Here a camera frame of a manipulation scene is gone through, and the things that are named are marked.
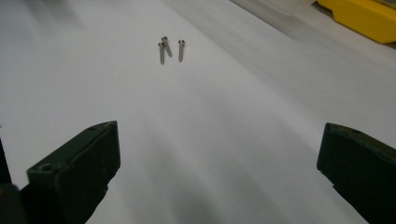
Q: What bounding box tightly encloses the yellow black parts organizer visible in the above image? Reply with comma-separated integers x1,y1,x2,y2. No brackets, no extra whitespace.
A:
316,0,396,45

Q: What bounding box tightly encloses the small silver screw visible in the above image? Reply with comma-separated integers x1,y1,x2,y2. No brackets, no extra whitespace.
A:
177,39,187,63
157,42,166,65
161,35,173,58

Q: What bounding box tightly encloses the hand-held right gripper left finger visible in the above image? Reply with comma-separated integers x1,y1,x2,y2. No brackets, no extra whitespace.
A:
18,120,121,224

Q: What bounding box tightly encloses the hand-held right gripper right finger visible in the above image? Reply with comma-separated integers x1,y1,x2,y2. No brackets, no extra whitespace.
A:
317,122,396,224

